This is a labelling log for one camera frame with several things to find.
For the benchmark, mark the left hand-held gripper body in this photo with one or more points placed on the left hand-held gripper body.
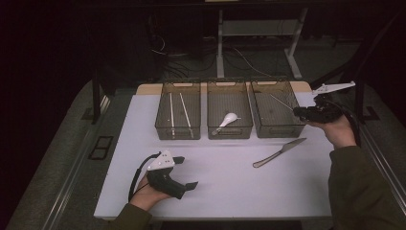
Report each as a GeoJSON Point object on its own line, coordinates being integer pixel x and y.
{"type": "Point", "coordinates": [161, 162]}

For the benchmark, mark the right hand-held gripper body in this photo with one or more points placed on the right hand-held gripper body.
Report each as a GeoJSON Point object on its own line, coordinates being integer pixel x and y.
{"type": "Point", "coordinates": [325, 111]}

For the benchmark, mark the metal fork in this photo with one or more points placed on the metal fork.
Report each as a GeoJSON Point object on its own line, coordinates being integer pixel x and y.
{"type": "Point", "coordinates": [282, 103]}

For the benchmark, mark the smoky clear plastic bin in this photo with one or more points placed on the smoky clear plastic bin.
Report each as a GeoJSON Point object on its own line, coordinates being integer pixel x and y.
{"type": "Point", "coordinates": [162, 110]}
{"type": "Point", "coordinates": [271, 118]}
{"type": "Point", "coordinates": [223, 102]}

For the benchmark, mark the white chopstick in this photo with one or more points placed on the white chopstick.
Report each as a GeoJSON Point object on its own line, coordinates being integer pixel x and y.
{"type": "Point", "coordinates": [171, 111]}
{"type": "Point", "coordinates": [185, 111]}

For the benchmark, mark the white plastic spoon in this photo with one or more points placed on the white plastic spoon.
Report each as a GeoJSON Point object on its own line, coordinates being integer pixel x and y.
{"type": "Point", "coordinates": [230, 119]}

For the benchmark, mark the person's right hand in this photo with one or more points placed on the person's right hand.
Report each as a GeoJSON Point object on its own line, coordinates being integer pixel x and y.
{"type": "Point", "coordinates": [340, 132]}

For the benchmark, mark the person's left hand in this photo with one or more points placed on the person's left hand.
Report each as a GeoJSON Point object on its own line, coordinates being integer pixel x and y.
{"type": "Point", "coordinates": [146, 198]}

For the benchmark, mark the metal table knife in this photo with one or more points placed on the metal table knife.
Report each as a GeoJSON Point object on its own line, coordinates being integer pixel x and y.
{"type": "Point", "coordinates": [288, 146]}

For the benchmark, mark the white table mat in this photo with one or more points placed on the white table mat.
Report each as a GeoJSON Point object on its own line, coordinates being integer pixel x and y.
{"type": "Point", "coordinates": [239, 191]}

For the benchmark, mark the black slanted metal stand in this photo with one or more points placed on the black slanted metal stand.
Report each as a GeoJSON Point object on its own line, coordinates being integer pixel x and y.
{"type": "Point", "coordinates": [367, 48]}

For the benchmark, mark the white metal table frame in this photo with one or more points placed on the white metal table frame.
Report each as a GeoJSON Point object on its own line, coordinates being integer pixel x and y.
{"type": "Point", "coordinates": [220, 41]}

